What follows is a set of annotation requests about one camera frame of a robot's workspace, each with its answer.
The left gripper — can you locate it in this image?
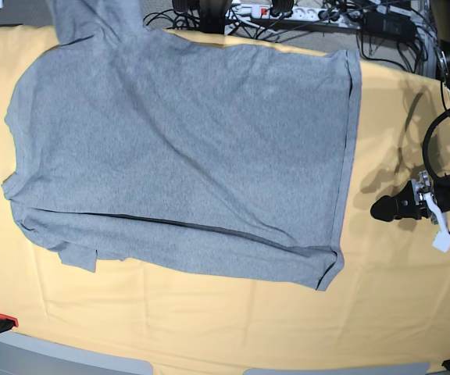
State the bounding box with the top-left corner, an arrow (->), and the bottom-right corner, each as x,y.
370,171 -> 450,224

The grey t-shirt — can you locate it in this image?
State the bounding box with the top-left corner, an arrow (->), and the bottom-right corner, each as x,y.
2,1 -> 362,291

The yellow tablecloth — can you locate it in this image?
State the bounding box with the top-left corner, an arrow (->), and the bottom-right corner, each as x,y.
0,27 -> 450,374

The black power adapter brick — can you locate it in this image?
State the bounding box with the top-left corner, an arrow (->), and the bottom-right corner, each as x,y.
362,12 -> 416,42

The white power strip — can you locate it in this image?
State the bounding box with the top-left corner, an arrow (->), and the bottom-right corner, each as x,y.
226,2 -> 359,29

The black caster wheel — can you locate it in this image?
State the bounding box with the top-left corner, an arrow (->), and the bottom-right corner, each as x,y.
172,0 -> 232,34

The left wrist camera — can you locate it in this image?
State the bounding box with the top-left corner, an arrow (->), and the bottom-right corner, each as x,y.
432,231 -> 450,252

